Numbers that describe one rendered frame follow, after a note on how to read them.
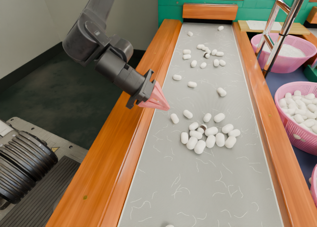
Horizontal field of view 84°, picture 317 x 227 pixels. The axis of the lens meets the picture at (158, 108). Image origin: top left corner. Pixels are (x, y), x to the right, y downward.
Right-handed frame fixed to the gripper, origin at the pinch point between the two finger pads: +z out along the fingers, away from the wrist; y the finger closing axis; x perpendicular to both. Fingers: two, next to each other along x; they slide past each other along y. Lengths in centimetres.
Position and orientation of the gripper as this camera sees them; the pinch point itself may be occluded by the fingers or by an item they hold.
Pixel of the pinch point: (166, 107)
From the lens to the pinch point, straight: 45.9
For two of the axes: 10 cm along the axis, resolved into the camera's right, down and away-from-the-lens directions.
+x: -6.1, 4.8, 6.4
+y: 2.0, -6.8, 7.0
